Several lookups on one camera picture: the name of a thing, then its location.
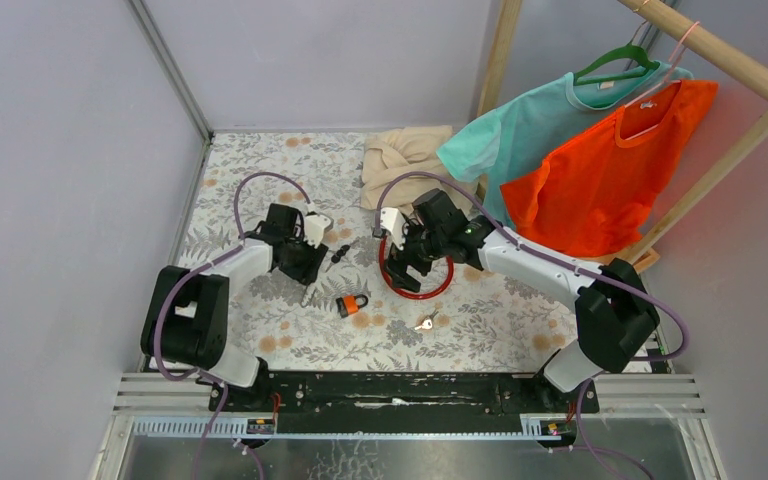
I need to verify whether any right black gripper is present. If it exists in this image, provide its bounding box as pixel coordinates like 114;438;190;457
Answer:
382;217;446;294

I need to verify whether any small black key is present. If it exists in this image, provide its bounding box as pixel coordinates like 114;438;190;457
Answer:
330;245;351;265

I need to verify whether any red cable lock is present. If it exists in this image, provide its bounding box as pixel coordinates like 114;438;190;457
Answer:
377;235;456;301

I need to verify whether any silver key pair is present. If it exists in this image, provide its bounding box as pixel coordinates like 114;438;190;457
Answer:
414;310;438;331

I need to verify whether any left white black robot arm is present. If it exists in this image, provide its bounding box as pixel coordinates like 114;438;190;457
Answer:
140;204;333;411

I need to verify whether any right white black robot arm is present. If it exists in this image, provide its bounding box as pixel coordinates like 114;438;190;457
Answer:
375;189;660;413

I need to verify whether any beige crumpled cloth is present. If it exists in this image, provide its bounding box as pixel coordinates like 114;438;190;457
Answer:
360;125;473;215

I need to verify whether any floral patterned mat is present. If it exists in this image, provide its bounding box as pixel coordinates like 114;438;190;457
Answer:
176;133;576;372

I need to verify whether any teal t-shirt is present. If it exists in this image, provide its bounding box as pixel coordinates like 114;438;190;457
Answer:
437;62;694;227

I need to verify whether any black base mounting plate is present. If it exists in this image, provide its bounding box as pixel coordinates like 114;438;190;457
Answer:
209;370;600;434

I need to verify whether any orange t-shirt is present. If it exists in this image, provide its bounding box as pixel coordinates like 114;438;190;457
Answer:
500;79;719;258

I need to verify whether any green clothes hanger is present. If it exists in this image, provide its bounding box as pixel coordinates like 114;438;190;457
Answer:
572;19;662;85

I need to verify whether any pink clothes hanger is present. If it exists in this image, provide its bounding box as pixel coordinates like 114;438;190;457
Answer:
622;20;699;107

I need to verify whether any wooden clothes rack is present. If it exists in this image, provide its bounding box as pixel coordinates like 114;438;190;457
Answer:
474;1;768;273

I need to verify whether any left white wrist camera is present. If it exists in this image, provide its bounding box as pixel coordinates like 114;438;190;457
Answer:
302;212;333;248

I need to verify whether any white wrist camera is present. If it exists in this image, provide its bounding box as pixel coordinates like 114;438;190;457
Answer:
373;207;408;250
302;212;333;248

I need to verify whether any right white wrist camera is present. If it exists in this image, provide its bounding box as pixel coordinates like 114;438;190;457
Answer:
373;207;408;250

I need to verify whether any aluminium frame rail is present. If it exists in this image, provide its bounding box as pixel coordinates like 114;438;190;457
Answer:
125;0;214;142

